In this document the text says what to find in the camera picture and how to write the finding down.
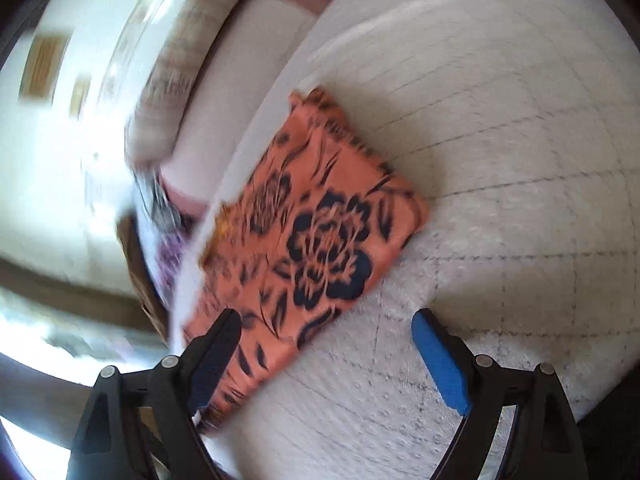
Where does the large wooden picture frame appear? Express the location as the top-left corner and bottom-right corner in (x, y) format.
(19, 34), (68, 106)

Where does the purple patterned cloth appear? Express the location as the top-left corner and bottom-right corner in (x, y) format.
(152, 230), (193, 311)

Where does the striped pillow on top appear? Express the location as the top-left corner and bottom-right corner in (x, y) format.
(125, 0), (271, 166)

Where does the pink bolster pillow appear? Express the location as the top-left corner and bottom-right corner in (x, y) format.
(160, 0), (341, 216)

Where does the orange floral blouse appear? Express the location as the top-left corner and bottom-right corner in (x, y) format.
(181, 87), (431, 436)

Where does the light blue-grey cloth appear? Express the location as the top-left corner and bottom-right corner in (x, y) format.
(132, 167), (186, 233)

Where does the brown cloth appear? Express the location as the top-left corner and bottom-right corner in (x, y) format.
(116, 215), (171, 346)

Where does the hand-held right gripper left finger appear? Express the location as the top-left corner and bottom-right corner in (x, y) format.
(66, 308), (243, 480)

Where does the small wooden picture frame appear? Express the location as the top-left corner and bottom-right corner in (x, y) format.
(70, 76), (92, 120)

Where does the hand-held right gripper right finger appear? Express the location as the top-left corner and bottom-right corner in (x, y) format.
(411, 308), (591, 480)

